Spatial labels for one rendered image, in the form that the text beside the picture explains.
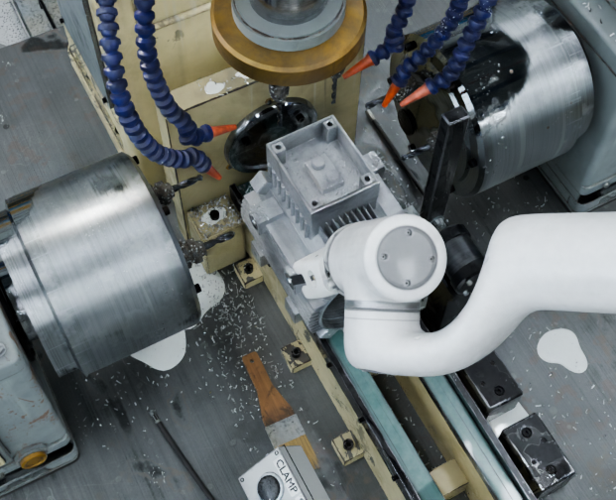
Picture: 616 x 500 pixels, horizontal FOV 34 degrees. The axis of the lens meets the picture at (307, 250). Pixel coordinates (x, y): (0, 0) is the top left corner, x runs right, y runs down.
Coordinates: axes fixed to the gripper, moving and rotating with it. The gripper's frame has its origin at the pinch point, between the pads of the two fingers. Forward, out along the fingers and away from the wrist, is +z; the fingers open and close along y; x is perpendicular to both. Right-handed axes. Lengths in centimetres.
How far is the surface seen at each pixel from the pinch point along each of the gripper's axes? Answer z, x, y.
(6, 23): 124, 71, -16
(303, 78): -13.0, 20.9, 3.3
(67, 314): 1.5, 6.9, -30.6
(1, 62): 64, 50, -23
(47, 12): 112, 68, -7
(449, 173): -1.8, 3.8, 19.9
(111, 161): 8.3, 22.3, -17.8
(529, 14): 3.6, 18.8, 42.0
